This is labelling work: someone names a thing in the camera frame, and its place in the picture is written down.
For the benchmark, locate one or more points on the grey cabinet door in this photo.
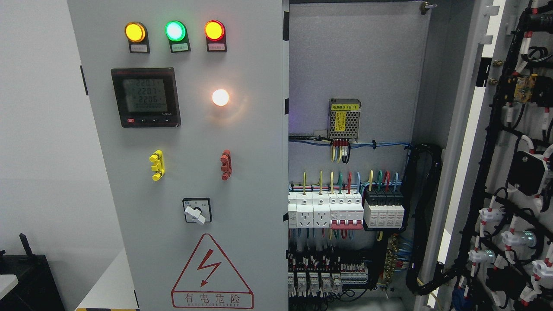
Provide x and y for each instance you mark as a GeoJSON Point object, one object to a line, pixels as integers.
{"type": "Point", "coordinates": [490, 242]}
{"type": "Point", "coordinates": [248, 208]}

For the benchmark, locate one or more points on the metal mesh power supply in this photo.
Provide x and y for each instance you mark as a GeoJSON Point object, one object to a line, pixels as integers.
{"type": "Point", "coordinates": [344, 117]}

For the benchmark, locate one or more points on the white socket and breaker row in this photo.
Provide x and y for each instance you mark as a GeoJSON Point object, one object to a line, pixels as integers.
{"type": "Point", "coordinates": [325, 210]}

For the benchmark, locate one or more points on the white glowing indicator lamp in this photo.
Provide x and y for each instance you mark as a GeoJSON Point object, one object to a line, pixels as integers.
{"type": "Point", "coordinates": [220, 97]}

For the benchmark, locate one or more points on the black white surge protector block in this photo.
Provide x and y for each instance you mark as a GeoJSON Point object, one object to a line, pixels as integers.
{"type": "Point", "coordinates": [383, 210]}

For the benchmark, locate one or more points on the lower relay terminal row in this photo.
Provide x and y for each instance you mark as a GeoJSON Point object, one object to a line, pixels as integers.
{"type": "Point", "coordinates": [321, 274]}

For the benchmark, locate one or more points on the red electric hazard warning sticker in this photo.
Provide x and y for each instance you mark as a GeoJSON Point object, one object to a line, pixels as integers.
{"type": "Point", "coordinates": [210, 280]}

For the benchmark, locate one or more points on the black digital power meter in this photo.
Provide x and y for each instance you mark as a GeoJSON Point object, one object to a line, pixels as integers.
{"type": "Point", "coordinates": [146, 97]}

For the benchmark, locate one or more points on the brass ground terminal bar right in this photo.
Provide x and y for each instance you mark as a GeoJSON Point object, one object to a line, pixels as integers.
{"type": "Point", "coordinates": [390, 259]}

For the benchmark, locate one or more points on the yellow indicator lamp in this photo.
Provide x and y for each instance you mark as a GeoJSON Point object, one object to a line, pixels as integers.
{"type": "Point", "coordinates": [137, 37]}

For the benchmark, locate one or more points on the black box at left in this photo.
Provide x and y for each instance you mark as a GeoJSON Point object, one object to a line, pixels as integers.
{"type": "Point", "coordinates": [35, 288]}

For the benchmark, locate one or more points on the red terminal post block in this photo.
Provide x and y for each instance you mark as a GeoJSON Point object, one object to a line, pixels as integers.
{"type": "Point", "coordinates": [226, 164]}

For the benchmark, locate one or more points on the yellow terminal post block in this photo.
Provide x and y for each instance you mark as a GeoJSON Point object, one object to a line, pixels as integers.
{"type": "Point", "coordinates": [157, 166]}

